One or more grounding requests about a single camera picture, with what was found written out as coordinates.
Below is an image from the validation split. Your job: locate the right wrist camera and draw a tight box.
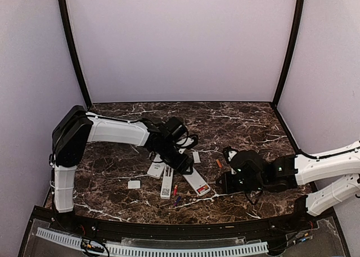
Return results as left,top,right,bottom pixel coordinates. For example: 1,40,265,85
222,146,239,164

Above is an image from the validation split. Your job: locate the white slotted cable duct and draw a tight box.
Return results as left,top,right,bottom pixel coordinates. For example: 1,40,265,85
36,227,269,256

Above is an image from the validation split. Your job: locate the black right corner post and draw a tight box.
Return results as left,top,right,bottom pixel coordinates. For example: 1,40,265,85
272,0,304,109

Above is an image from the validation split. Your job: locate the long white battery cover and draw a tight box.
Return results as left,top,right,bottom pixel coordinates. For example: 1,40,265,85
192,151,201,163

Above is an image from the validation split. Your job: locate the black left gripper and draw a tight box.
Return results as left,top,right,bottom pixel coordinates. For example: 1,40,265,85
157,139,194,175

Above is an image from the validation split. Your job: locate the white TCL remote control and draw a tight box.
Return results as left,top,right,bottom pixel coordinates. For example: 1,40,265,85
147,154,166,179

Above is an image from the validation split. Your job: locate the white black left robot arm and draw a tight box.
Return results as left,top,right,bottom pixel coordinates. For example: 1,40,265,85
49,105,194,232

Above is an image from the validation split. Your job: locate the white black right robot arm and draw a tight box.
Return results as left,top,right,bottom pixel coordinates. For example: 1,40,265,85
215,141,359,231

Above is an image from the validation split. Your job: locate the red black battery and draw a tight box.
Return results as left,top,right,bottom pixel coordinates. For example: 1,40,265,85
197,184,209,193

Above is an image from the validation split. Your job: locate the curved white battery cover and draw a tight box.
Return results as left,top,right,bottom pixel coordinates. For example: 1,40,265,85
128,180,141,189

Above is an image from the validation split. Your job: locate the black left corner post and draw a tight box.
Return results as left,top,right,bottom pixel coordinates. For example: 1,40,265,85
58,0,92,109

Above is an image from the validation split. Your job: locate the white remote face down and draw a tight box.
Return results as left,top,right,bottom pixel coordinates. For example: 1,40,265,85
183,168,211,197

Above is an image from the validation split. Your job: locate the small white buttoned remote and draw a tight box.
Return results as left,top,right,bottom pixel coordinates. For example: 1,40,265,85
160,166,173,200

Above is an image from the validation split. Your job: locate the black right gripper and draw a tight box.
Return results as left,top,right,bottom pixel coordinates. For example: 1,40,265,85
217,170,267,193

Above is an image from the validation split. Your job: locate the blue purple battery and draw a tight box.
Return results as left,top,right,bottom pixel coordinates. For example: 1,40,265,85
174,196,181,206

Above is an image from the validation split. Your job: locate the black front rail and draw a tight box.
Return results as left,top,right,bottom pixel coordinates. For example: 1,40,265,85
59,213,299,241

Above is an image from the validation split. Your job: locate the black corner post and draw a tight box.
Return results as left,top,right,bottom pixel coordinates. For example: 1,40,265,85
58,0,92,109
272,0,304,109

